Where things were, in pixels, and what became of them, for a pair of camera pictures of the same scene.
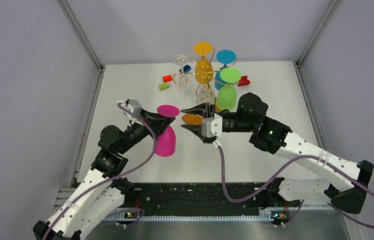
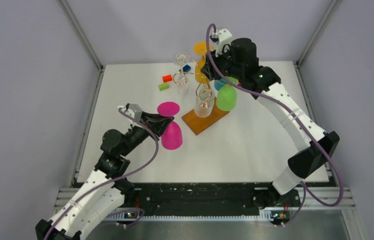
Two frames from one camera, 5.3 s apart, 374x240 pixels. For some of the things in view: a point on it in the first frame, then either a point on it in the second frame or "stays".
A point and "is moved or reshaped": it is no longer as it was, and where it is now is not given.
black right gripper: [205, 109] -> [210, 70]
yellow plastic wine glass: [204, 71] stays
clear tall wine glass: [183, 83] stays
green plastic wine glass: [226, 95] stays
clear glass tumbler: [205, 95] stays
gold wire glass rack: [224, 74] is moved or reshaped
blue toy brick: [187, 68] stays
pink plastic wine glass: [166, 142] is moved or reshaped
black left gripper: [159, 123] stays
